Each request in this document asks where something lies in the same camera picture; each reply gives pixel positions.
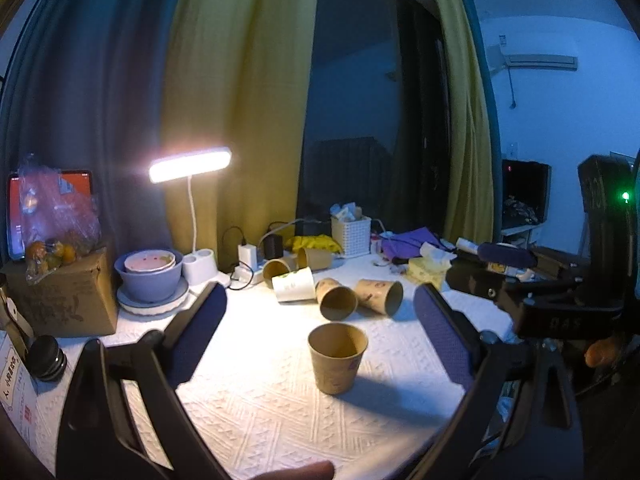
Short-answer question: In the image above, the yellow curtain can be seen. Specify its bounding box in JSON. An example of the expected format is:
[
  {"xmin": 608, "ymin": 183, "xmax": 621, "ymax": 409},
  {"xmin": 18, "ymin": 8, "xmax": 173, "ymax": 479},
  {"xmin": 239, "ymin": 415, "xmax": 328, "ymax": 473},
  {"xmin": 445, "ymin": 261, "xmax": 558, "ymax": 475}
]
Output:
[
  {"xmin": 160, "ymin": 0, "xmax": 321, "ymax": 271},
  {"xmin": 422, "ymin": 0, "xmax": 501, "ymax": 243}
]

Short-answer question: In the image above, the white desk lamp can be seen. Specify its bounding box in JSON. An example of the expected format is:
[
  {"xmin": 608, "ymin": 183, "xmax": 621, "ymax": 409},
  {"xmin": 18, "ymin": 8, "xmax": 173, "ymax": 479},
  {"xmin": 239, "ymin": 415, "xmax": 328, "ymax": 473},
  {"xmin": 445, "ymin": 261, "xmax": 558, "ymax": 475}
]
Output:
[{"xmin": 149, "ymin": 146, "xmax": 232, "ymax": 288}]

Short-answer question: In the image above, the person's right hand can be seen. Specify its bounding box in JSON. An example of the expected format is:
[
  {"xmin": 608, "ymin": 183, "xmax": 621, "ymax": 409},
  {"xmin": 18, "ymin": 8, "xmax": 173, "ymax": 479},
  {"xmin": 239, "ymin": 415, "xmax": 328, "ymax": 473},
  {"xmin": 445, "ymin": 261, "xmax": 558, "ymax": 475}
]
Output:
[{"xmin": 585, "ymin": 335, "xmax": 626, "ymax": 368}]

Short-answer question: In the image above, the blue bowl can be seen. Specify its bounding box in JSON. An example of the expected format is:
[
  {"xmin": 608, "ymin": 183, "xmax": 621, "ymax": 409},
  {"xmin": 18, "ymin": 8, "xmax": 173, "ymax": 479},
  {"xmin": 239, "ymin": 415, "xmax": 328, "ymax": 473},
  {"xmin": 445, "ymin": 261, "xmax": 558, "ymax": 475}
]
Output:
[{"xmin": 114, "ymin": 249, "xmax": 184, "ymax": 303}]

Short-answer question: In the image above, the black television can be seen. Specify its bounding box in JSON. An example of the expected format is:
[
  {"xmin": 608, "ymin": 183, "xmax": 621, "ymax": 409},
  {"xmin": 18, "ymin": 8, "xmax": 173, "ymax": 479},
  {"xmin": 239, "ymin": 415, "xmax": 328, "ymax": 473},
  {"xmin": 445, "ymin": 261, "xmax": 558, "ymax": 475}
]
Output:
[{"xmin": 501, "ymin": 160, "xmax": 551, "ymax": 231}]

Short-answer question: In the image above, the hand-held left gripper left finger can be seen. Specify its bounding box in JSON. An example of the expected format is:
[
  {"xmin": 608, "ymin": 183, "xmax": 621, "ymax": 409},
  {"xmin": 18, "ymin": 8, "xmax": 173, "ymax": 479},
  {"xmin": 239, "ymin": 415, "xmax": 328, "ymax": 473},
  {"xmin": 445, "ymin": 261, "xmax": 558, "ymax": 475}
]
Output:
[{"xmin": 55, "ymin": 281, "xmax": 231, "ymax": 480}]

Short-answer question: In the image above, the purple cloth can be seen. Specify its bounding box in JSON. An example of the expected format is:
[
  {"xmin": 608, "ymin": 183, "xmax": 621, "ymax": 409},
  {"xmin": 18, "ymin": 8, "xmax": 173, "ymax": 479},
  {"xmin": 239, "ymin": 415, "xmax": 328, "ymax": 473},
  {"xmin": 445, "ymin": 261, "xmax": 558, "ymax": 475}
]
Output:
[{"xmin": 381, "ymin": 226, "xmax": 446, "ymax": 261}]

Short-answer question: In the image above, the white woven basket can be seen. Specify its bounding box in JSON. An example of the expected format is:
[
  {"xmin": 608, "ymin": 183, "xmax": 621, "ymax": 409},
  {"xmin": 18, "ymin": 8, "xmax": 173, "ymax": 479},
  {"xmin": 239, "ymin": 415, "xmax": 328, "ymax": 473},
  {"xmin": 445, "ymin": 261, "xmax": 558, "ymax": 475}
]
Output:
[{"xmin": 331, "ymin": 215, "xmax": 372, "ymax": 257}]

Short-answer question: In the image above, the cardboard box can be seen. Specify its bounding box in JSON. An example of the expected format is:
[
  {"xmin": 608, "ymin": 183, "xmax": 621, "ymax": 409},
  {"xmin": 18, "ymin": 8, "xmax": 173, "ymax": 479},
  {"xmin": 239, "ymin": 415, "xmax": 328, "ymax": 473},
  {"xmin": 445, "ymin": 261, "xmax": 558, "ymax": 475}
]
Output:
[{"xmin": 0, "ymin": 247, "xmax": 118, "ymax": 338}]

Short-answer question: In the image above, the tablet with red screen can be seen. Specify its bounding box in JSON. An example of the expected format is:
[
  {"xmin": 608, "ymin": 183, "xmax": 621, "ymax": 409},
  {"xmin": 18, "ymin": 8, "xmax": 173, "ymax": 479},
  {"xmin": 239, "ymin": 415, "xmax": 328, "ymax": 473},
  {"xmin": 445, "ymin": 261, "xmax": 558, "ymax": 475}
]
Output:
[{"xmin": 7, "ymin": 170, "xmax": 94, "ymax": 262}]

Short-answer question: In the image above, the white power strip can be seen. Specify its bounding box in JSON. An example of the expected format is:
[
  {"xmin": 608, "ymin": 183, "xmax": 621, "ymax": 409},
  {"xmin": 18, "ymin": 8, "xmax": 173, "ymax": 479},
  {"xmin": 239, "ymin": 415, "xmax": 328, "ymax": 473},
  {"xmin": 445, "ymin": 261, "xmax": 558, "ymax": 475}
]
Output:
[{"xmin": 217, "ymin": 265, "xmax": 266, "ymax": 288}]

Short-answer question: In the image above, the yellow tissue pack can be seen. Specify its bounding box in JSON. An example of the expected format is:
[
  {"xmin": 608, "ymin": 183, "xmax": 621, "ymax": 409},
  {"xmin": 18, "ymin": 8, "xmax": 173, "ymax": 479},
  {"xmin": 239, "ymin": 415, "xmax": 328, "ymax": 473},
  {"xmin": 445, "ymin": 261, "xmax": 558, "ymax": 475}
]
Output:
[{"xmin": 407, "ymin": 242, "xmax": 456, "ymax": 288}]

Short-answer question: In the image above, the black round lens cap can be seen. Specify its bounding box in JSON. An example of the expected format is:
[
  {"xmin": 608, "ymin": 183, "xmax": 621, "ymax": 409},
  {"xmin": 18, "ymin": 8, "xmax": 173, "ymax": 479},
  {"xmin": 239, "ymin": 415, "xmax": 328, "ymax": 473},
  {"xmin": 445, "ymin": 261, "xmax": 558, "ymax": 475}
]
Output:
[{"xmin": 25, "ymin": 335, "xmax": 67, "ymax": 382}]

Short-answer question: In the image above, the grey curtain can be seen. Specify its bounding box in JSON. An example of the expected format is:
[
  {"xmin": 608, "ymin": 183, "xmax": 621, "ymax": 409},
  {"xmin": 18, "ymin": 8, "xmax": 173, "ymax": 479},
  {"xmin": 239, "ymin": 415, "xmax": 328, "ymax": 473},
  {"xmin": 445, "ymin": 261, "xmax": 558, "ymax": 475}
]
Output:
[{"xmin": 0, "ymin": 0, "xmax": 201, "ymax": 281}]

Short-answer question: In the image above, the brown paper cup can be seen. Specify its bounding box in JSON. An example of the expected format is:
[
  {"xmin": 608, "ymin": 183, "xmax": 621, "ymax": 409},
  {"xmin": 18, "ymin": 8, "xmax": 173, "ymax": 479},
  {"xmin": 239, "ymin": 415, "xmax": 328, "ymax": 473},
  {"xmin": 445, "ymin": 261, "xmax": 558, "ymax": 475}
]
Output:
[
  {"xmin": 307, "ymin": 323, "xmax": 369, "ymax": 395},
  {"xmin": 354, "ymin": 278, "xmax": 404, "ymax": 317},
  {"xmin": 315, "ymin": 278, "xmax": 359, "ymax": 322},
  {"xmin": 296, "ymin": 247, "xmax": 335, "ymax": 271},
  {"xmin": 262, "ymin": 256, "xmax": 298, "ymax": 288}
]

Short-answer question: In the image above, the yellow cloth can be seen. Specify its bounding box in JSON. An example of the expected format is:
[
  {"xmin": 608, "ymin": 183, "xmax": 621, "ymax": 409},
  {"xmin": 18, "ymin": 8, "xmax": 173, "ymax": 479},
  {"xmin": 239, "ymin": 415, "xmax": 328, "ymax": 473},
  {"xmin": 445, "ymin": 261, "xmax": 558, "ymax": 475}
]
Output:
[{"xmin": 285, "ymin": 235, "xmax": 343, "ymax": 256}]

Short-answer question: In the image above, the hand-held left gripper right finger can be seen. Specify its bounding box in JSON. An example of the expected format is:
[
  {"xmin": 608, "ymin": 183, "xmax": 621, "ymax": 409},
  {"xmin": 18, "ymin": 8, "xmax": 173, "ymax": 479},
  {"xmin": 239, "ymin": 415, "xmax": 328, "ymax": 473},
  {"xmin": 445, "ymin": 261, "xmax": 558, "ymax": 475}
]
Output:
[{"xmin": 407, "ymin": 282, "xmax": 596, "ymax": 480}]

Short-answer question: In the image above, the white paper cup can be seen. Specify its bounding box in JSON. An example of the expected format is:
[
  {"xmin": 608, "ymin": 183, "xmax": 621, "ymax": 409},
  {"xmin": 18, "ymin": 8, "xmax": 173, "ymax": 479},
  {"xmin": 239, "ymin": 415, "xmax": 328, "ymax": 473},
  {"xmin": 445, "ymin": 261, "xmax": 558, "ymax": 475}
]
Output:
[{"xmin": 271, "ymin": 266, "xmax": 317, "ymax": 304}]

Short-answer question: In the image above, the pink bowl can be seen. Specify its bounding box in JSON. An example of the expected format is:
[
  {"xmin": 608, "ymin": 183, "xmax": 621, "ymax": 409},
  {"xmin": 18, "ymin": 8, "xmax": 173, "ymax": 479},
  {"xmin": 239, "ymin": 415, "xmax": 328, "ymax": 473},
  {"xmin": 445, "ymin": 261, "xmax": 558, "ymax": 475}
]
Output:
[{"xmin": 124, "ymin": 252, "xmax": 177, "ymax": 274}]

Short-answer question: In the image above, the white plate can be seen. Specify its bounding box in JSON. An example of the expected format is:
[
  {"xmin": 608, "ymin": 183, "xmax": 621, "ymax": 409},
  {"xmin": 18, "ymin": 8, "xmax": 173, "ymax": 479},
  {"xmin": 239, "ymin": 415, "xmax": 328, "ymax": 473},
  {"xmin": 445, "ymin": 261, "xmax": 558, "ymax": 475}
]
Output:
[{"xmin": 116, "ymin": 277, "xmax": 191, "ymax": 317}]

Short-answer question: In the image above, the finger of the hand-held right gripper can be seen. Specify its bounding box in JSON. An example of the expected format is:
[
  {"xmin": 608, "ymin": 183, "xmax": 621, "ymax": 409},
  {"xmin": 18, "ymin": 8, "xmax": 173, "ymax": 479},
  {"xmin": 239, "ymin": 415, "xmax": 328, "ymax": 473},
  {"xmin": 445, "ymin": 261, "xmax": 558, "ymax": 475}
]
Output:
[
  {"xmin": 445, "ymin": 260, "xmax": 581, "ymax": 311},
  {"xmin": 477, "ymin": 242, "xmax": 591, "ymax": 281}
]

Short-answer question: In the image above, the white textured tablecloth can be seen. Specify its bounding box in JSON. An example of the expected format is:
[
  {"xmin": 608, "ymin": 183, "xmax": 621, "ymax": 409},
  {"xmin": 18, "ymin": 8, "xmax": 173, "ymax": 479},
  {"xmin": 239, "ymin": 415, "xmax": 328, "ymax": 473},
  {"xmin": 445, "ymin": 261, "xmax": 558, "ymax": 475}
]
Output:
[{"xmin": 30, "ymin": 255, "xmax": 516, "ymax": 480}]

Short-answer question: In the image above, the plastic bag of oranges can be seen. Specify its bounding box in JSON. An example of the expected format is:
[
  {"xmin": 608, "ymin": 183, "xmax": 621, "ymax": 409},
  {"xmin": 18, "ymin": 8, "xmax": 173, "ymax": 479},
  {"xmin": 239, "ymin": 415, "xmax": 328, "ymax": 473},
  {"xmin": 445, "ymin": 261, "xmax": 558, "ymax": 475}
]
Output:
[{"xmin": 17, "ymin": 152, "xmax": 103, "ymax": 281}]

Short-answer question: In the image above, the white box with red print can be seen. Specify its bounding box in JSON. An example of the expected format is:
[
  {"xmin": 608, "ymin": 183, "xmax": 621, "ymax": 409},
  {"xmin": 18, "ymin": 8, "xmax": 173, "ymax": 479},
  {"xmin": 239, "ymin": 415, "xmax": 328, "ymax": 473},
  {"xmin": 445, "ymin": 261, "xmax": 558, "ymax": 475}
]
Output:
[{"xmin": 0, "ymin": 330, "xmax": 41, "ymax": 466}]

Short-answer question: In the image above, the white air conditioner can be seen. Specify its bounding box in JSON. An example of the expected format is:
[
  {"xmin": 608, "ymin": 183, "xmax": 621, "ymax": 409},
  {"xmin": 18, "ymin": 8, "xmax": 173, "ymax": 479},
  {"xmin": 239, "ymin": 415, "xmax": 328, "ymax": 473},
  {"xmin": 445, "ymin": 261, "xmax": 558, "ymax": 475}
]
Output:
[{"xmin": 487, "ymin": 42, "xmax": 578, "ymax": 73}]

